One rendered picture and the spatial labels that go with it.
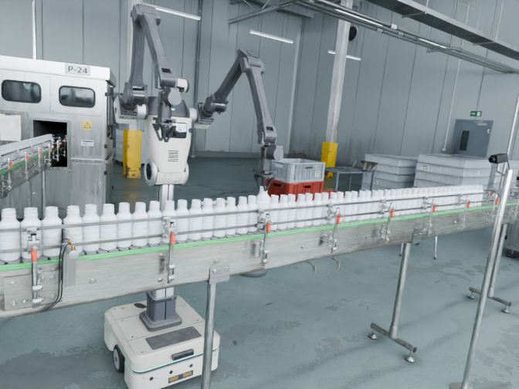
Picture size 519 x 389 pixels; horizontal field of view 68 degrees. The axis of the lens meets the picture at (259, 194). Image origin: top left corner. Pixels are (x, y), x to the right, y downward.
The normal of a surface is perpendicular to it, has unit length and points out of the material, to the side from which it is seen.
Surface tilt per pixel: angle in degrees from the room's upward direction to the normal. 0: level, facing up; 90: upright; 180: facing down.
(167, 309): 90
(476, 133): 90
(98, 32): 90
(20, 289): 90
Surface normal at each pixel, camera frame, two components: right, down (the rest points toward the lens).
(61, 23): 0.57, 0.20
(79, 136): 0.29, 0.20
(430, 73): -0.81, 0.04
